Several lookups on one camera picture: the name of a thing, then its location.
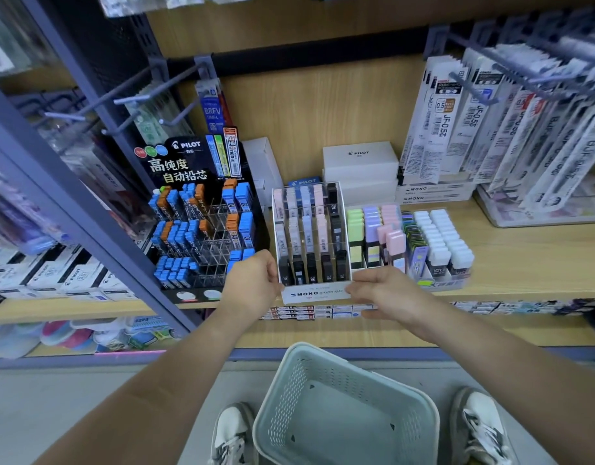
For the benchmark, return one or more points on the blue sample lead case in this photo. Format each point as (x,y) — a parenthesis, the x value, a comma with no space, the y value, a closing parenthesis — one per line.
(213,157)

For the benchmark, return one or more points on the rows of pastel erasers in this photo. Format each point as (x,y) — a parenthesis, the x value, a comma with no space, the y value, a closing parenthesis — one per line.
(372,232)

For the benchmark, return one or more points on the tall white cardboard box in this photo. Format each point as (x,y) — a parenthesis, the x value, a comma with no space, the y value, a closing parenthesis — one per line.
(261,164)

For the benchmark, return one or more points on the large white cardboard box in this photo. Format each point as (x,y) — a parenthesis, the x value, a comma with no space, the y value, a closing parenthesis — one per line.
(360,162)

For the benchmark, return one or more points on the pale green plastic basket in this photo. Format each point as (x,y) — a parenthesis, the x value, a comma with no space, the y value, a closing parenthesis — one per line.
(346,416)

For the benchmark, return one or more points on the row of small red white boxes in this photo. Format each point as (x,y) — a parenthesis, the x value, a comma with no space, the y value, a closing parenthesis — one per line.
(307,312)

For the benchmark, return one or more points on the green sample lead case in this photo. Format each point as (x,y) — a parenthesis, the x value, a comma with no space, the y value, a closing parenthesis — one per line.
(222,154)

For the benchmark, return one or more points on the person's left white shoe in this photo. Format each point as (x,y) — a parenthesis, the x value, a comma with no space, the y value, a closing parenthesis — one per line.
(232,435)

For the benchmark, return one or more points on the person's right forearm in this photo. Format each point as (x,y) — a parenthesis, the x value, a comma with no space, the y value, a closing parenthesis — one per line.
(515,382)

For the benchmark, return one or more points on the person's right white shoe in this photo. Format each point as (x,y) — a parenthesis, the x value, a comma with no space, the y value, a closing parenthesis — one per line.
(481,426)

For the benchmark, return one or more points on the person's right hand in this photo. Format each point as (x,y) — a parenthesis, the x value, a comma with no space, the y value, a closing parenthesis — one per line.
(397,295)

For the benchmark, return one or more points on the hanging clear green packets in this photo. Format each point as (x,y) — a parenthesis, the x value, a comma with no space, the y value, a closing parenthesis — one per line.
(154,116)

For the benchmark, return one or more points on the clear plastic tray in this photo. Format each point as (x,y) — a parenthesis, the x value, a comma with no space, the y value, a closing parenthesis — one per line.
(539,213)

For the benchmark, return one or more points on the hanging purple packets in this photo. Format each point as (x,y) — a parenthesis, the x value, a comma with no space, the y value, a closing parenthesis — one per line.
(16,217)

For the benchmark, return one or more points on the person's left hand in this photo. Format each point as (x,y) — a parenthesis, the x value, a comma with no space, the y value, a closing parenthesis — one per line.
(249,285)

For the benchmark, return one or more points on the row of dark striped erasers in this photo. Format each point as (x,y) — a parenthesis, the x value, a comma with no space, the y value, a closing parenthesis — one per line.
(416,246)

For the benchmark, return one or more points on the wooden shelf board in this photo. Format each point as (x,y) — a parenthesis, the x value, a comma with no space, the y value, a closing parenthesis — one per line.
(520,256)
(326,334)

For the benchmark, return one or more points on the white red sample lead case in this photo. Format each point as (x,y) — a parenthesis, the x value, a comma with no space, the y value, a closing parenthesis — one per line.
(232,152)

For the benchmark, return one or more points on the grey metal peg hook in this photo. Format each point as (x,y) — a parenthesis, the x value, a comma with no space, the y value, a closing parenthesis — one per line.
(181,112)
(479,89)
(157,83)
(99,99)
(510,67)

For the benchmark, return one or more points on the clear eraser display tray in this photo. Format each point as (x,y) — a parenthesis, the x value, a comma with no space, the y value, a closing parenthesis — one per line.
(443,284)

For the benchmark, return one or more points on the person's left fingers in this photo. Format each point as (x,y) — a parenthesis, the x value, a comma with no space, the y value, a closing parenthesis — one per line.
(274,278)

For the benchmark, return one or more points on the rows of white erasers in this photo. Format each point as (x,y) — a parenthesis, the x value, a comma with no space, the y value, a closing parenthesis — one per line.
(445,242)

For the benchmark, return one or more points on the flat white refill box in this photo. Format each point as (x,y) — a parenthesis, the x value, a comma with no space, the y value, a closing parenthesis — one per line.
(433,198)
(438,187)

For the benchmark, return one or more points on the person's white shoe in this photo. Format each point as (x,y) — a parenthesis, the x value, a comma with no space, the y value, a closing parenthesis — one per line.
(232,435)
(481,426)

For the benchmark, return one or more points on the white lead case display rack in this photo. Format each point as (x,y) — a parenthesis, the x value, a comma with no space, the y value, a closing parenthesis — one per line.
(317,293)

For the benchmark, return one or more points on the small blue box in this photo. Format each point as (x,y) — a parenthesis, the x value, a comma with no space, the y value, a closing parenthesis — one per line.
(305,181)

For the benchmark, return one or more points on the lower wooden shelf board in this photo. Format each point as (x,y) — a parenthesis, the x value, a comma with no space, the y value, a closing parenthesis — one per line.
(326,334)

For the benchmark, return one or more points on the row of dark patterned boxes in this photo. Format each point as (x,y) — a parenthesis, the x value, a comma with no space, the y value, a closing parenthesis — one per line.
(530,306)

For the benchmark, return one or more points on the grey metal shelf upright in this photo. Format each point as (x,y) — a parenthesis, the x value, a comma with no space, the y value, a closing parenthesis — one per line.
(89,208)

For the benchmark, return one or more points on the blue hanging refill packet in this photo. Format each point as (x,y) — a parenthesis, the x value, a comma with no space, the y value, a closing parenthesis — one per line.
(211,111)

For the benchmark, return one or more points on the colourful tape rolls pile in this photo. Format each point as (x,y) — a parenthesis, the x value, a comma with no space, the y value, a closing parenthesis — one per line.
(84,334)

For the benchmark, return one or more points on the row of white stationery boxes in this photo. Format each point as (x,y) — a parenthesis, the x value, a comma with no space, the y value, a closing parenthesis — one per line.
(60,278)

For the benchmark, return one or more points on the person's left forearm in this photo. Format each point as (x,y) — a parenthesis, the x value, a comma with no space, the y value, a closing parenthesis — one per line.
(162,392)

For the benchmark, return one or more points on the hanging white pen refill packets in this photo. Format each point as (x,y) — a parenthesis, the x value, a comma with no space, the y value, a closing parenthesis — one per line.
(501,130)

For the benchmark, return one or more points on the black lead refill display stand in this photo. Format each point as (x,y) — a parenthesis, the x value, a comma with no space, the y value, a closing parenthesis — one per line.
(181,167)

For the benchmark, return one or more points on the person's right thumb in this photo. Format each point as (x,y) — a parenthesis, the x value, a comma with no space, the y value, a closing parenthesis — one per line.
(375,314)

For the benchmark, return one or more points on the rows of blue orange lead tubes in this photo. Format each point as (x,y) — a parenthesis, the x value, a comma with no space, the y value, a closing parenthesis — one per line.
(181,227)

